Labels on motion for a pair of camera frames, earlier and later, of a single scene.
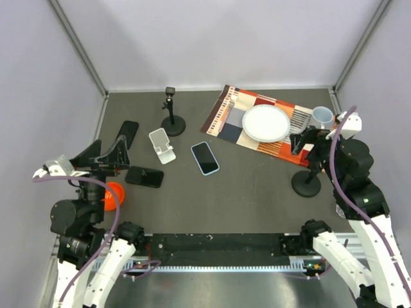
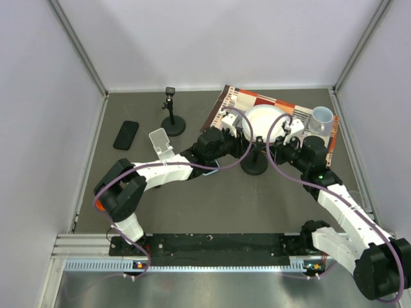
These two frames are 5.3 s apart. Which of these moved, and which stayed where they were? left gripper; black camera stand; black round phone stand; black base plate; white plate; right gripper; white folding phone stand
Moved: black round phone stand; right gripper; left gripper
Stayed: white folding phone stand; black camera stand; black base plate; white plate
